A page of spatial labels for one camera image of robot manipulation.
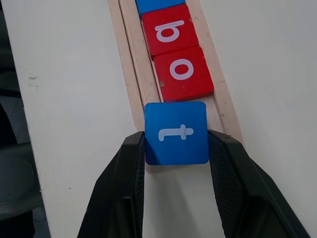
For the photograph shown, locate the wooden letter tray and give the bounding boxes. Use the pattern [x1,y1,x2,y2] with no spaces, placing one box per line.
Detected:
[107,0,246,176]

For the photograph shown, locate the red letter tile b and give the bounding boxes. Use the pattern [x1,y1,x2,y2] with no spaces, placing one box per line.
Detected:
[141,4,200,57]

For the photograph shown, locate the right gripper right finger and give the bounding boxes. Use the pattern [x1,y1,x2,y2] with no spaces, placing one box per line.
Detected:
[207,128,312,238]

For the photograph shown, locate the red letter tile o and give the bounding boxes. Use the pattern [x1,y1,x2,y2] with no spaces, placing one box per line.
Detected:
[153,46,215,103]

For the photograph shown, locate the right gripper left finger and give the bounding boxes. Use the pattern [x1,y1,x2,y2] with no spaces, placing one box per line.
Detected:
[76,130,147,238]

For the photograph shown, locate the blue letter tile o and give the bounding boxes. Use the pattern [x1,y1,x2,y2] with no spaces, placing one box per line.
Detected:
[135,0,187,16]

